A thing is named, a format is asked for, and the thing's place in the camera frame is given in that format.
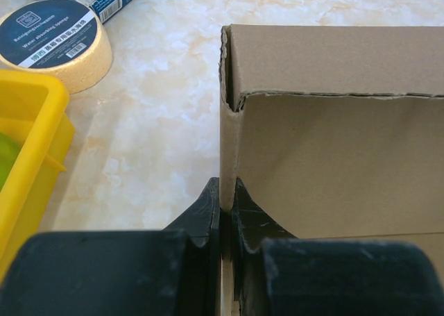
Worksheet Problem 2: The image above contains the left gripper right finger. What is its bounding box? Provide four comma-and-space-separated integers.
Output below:
231, 179, 443, 315

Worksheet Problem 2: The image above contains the yellow plastic tray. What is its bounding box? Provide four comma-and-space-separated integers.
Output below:
1, 69, 75, 275

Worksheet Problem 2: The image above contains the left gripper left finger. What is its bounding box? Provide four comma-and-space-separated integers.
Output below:
1, 178, 221, 315

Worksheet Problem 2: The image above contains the brown cardboard box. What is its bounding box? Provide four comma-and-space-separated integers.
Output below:
219, 24, 443, 315

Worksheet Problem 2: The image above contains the green apple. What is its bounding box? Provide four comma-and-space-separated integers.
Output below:
0, 133, 21, 189

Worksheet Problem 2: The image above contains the blue tape roll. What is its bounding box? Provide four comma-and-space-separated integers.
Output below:
1, 0, 113, 94

